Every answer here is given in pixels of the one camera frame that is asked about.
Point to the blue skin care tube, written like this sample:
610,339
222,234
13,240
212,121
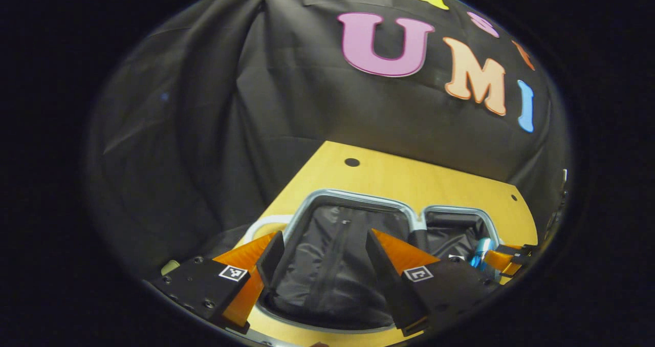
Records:
481,257

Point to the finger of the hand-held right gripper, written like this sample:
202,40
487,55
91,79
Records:
499,262
522,248

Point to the black backdrop cloth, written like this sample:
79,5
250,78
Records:
204,132

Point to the pale green bottle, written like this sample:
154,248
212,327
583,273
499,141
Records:
170,267

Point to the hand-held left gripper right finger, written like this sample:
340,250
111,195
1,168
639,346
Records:
386,280

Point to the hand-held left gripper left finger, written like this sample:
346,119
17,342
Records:
270,260

